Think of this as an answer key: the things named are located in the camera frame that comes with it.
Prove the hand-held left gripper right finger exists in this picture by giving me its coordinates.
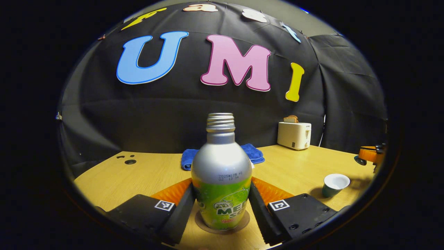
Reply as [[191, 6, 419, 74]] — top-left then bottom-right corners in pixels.
[[248, 176, 342, 245]]

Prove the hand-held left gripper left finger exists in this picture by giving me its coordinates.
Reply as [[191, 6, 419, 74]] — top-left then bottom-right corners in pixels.
[[95, 178, 196, 246]]

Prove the round brown coaster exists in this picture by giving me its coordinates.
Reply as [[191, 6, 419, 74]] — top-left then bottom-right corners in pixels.
[[194, 208, 251, 235]]

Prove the green teacup with white inside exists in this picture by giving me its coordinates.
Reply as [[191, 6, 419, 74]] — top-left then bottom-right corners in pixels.
[[322, 173, 351, 198]]

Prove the silver green label water bottle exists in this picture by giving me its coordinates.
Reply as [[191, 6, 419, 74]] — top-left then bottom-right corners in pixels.
[[191, 112, 253, 231]]

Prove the folded blue towel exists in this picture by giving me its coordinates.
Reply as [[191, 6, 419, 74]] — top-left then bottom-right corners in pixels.
[[181, 143, 265, 171]]

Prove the white toaster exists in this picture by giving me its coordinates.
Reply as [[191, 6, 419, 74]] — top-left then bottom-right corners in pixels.
[[277, 122, 312, 151]]

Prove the white power cable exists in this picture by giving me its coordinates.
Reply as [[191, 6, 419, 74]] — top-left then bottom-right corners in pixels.
[[318, 114, 327, 147]]

